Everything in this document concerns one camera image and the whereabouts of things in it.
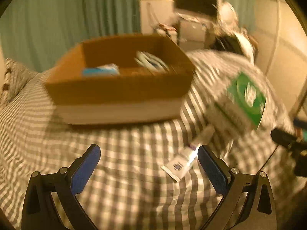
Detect green white medicine box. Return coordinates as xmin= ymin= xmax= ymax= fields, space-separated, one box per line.
xmin=207 ymin=72 xmax=266 ymax=136

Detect white ointment tube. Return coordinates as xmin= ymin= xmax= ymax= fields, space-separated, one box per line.
xmin=161 ymin=125 xmax=215 ymax=182

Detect white plastic clothes hangers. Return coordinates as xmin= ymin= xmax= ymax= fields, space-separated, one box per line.
xmin=134 ymin=51 xmax=170 ymax=72

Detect blue white tissue pack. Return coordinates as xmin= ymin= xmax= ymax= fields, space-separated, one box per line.
xmin=81 ymin=63 xmax=120 ymax=76

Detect grey checkered bed sheet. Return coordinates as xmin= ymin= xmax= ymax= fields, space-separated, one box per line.
xmin=1 ymin=50 xmax=305 ymax=229

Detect white puffy coat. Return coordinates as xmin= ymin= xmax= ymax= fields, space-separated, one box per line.
xmin=234 ymin=32 xmax=254 ymax=65

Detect white louvered wardrobe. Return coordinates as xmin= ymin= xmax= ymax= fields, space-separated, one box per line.
xmin=253 ymin=0 xmax=306 ymax=111

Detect chair with black jacket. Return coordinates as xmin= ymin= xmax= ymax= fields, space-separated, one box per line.
xmin=209 ymin=35 xmax=243 ymax=56

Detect white oval mirror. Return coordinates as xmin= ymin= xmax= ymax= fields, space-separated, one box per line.
xmin=218 ymin=2 xmax=239 ymax=29

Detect silver mini fridge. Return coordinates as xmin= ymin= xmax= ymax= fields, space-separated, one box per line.
xmin=178 ymin=20 xmax=207 ymax=51

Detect striped pillow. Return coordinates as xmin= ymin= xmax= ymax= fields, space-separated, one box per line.
xmin=1 ymin=58 xmax=38 ymax=110

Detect brown cardboard box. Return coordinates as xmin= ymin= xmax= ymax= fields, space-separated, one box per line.
xmin=45 ymin=34 xmax=195 ymax=125

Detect white suitcase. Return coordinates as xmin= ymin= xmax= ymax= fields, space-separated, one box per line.
xmin=153 ymin=23 xmax=178 ymax=44

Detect black wall television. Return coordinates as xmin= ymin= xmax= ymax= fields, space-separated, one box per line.
xmin=174 ymin=0 xmax=218 ymax=18

